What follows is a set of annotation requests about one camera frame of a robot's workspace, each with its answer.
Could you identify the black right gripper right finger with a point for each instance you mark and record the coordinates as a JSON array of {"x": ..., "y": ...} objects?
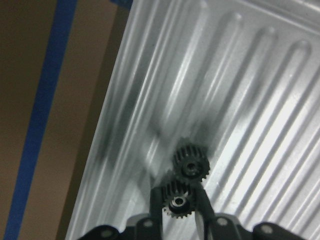
[{"x": 204, "y": 215}]

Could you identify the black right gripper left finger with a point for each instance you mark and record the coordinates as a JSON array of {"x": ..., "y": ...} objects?
[{"x": 156, "y": 212}]

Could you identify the black bearing gear with bearing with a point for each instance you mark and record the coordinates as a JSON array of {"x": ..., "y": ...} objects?
[{"x": 178, "y": 198}]

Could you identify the silver ribbed metal tray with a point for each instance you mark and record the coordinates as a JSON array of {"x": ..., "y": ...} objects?
[{"x": 239, "y": 77}]

